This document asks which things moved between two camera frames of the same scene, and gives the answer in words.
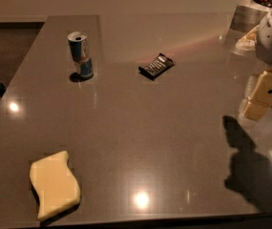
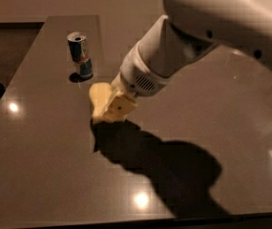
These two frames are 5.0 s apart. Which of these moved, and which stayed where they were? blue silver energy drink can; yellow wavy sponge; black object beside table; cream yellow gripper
Moved: yellow wavy sponge; cream yellow gripper
Stayed: black object beside table; blue silver energy drink can
